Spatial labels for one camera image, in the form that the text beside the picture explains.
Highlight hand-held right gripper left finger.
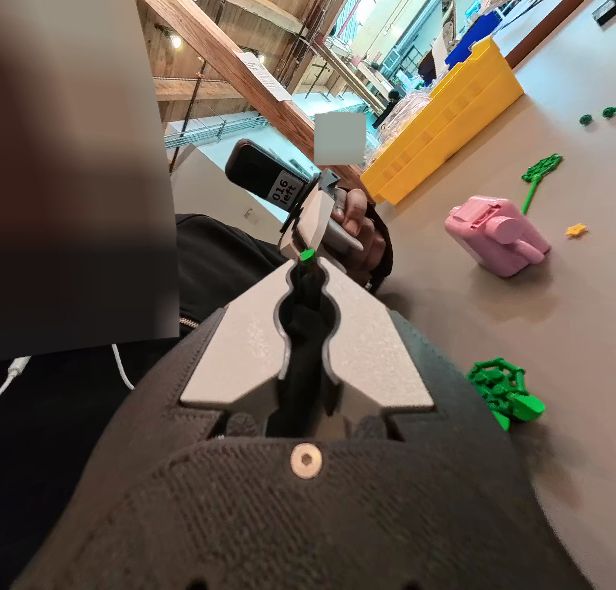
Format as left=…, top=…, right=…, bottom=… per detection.
left=179, top=258, right=303, bottom=433

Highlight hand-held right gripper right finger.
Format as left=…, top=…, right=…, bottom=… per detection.
left=313, top=257, right=435, bottom=433

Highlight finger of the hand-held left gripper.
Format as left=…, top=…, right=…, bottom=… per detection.
left=278, top=227, right=304, bottom=262
left=295, top=185, right=334, bottom=253

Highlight green web plant assembly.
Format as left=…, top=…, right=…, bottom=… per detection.
left=466, top=357, right=547, bottom=432

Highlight person's left forearm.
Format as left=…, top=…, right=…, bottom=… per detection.
left=363, top=202, right=394, bottom=293

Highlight person's left hand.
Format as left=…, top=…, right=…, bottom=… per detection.
left=334, top=187, right=389, bottom=285

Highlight person's black jacket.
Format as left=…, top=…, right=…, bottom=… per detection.
left=0, top=214, right=294, bottom=581

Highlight paper sign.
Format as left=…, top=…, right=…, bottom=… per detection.
left=237, top=50, right=294, bottom=103

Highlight clear plastic bags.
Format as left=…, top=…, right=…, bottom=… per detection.
left=372, top=89, right=435, bottom=163

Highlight yellow plastic bin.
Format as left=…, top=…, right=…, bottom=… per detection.
left=359, top=37, right=525, bottom=206

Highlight pink brick watering can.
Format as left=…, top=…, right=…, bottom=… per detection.
left=444, top=195, right=552, bottom=278

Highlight green flat stem piece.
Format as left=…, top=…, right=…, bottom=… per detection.
left=521, top=154, right=564, bottom=216

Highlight blue plastic bin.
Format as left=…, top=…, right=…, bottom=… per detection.
left=444, top=12, right=502, bottom=72

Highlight white cable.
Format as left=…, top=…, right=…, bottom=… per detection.
left=0, top=342, right=136, bottom=397

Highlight wooden post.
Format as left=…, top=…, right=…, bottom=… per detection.
left=129, top=0, right=382, bottom=207

